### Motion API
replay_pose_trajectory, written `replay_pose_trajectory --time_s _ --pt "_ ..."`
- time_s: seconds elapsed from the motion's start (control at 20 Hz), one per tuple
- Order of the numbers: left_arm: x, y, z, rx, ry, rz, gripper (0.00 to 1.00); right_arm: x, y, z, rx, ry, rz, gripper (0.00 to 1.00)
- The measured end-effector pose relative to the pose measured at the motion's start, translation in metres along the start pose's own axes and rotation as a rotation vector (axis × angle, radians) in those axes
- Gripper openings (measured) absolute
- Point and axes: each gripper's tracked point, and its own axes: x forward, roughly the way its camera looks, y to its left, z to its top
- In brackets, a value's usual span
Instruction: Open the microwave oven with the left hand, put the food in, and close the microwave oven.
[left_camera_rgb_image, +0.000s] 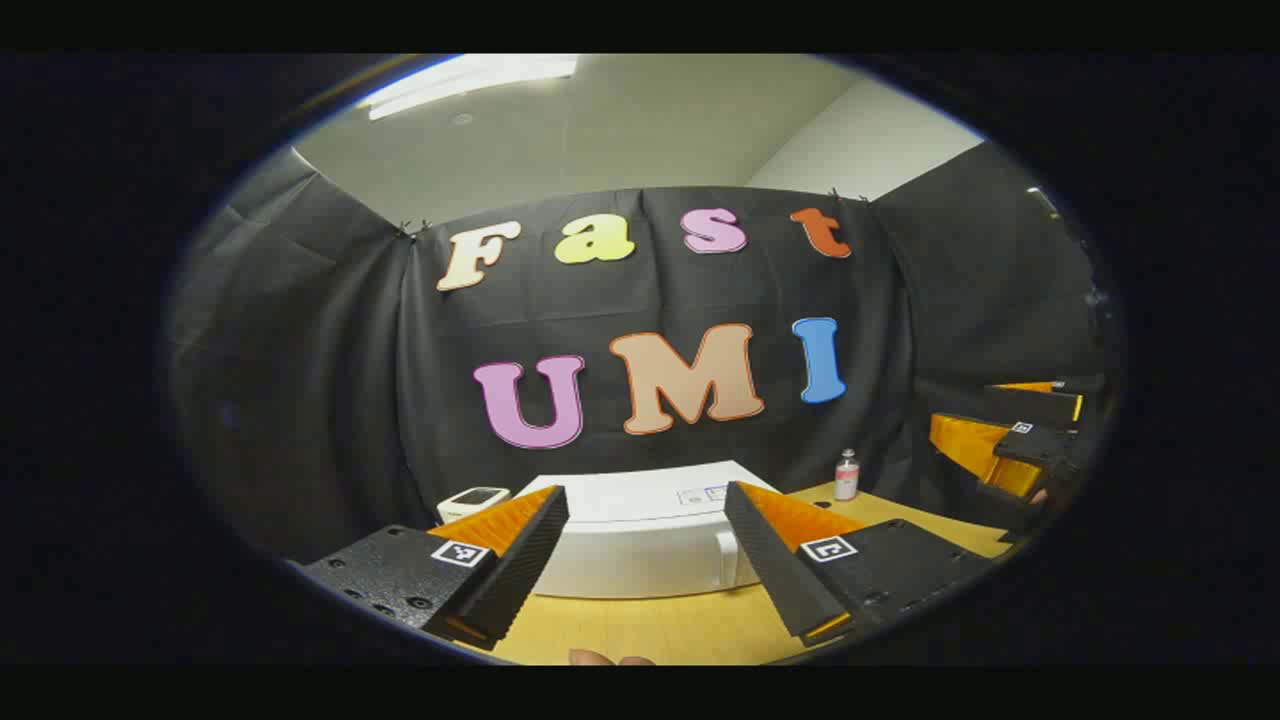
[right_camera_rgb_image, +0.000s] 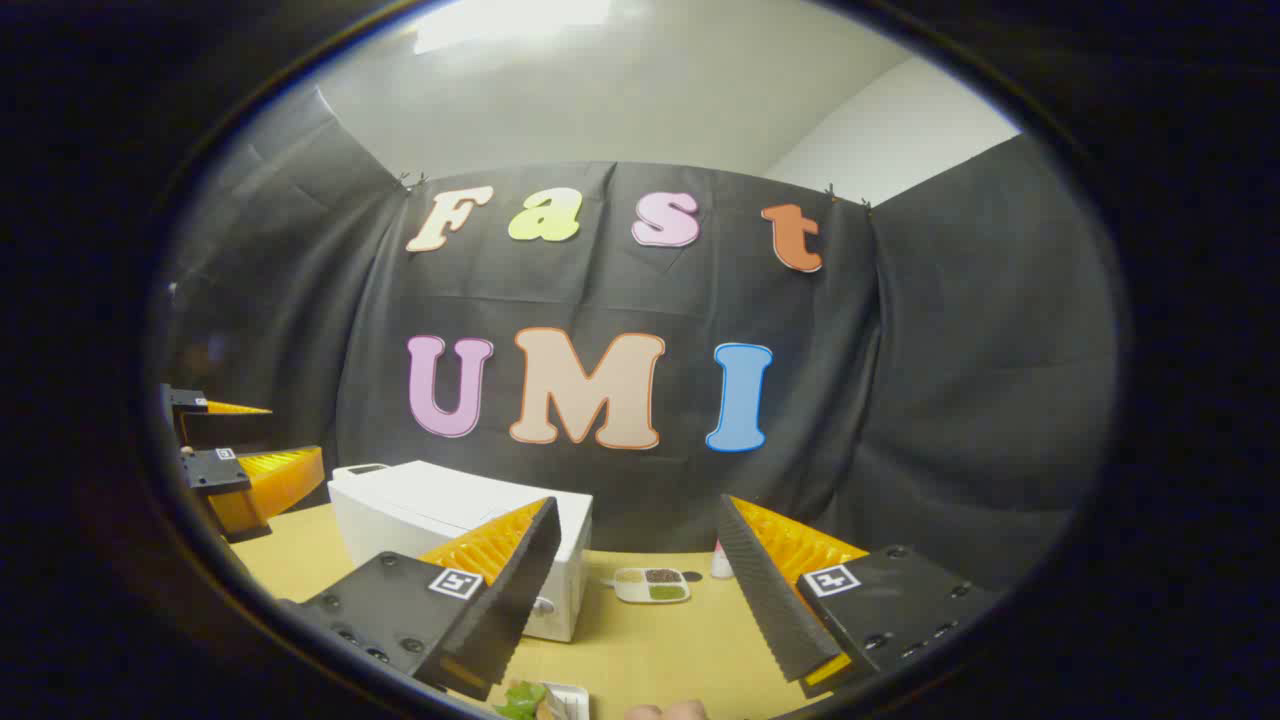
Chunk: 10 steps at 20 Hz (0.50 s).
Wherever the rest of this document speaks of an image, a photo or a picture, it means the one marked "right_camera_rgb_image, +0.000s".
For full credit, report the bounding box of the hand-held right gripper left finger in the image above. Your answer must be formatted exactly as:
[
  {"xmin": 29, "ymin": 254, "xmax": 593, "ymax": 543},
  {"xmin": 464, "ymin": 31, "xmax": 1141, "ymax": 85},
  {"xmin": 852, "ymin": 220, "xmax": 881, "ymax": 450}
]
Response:
[{"xmin": 285, "ymin": 497, "xmax": 563, "ymax": 701}]

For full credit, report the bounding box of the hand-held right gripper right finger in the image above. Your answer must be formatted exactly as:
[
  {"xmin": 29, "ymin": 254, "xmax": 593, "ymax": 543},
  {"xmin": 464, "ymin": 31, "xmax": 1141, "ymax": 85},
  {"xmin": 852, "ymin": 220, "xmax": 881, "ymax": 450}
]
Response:
[{"xmin": 717, "ymin": 494, "xmax": 1001, "ymax": 698}]

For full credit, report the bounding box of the green lettuce leaf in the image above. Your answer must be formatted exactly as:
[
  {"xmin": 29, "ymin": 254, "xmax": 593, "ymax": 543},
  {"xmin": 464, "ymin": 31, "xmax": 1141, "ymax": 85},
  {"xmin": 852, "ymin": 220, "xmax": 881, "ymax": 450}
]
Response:
[{"xmin": 495, "ymin": 682, "xmax": 547, "ymax": 720}]

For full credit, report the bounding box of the white microwave oven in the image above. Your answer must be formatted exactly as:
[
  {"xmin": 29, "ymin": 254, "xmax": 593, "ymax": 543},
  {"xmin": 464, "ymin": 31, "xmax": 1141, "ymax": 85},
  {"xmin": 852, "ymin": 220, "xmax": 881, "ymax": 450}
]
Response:
[{"xmin": 328, "ymin": 460, "xmax": 593, "ymax": 643}]

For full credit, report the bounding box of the white divided seasoning tray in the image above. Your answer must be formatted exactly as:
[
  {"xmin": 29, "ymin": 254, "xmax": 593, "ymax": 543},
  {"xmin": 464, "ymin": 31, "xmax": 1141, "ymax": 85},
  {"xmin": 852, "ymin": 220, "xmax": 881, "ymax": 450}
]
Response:
[{"xmin": 612, "ymin": 566, "xmax": 691, "ymax": 604}]

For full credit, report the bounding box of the black backdrop cloth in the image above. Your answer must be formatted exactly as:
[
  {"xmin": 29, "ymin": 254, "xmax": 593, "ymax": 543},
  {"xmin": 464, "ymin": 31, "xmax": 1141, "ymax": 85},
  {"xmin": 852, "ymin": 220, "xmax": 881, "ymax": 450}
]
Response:
[{"xmin": 165, "ymin": 85, "xmax": 1116, "ymax": 593}]

